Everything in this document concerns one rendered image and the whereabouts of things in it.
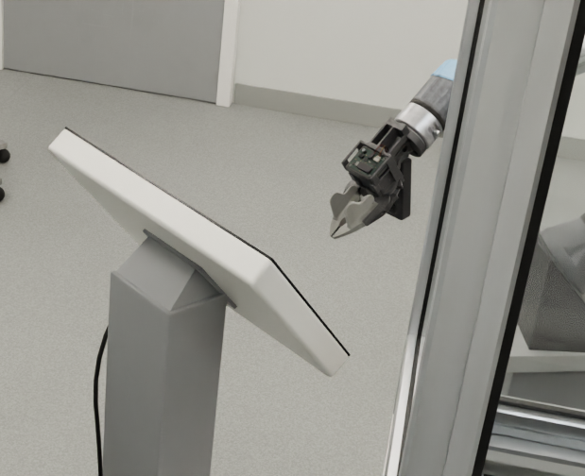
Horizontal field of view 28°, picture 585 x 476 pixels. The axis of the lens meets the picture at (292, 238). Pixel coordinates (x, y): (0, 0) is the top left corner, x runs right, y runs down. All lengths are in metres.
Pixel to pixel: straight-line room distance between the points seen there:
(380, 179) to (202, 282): 0.33
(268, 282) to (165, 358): 0.29
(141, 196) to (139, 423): 0.41
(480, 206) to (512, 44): 0.09
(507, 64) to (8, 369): 2.98
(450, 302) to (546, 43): 0.15
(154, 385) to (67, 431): 1.34
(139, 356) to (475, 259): 1.34
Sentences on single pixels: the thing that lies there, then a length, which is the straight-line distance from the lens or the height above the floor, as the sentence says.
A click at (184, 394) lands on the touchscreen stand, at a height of 0.85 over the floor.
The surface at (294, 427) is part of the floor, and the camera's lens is 3.31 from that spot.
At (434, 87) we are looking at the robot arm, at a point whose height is 1.32.
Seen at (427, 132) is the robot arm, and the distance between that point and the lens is 1.95.
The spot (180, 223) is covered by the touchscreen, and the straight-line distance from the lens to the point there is 1.74.
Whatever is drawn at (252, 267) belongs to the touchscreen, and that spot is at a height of 1.18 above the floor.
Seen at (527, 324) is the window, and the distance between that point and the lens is 0.66.
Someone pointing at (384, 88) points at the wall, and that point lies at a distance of 5.23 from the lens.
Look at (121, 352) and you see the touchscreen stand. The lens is 1.97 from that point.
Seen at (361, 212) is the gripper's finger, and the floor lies 1.14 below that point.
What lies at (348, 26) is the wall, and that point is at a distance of 5.16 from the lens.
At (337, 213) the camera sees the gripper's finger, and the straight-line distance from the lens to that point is 1.94.
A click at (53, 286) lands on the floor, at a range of 3.86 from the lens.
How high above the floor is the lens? 1.99
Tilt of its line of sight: 28 degrees down
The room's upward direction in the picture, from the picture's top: 7 degrees clockwise
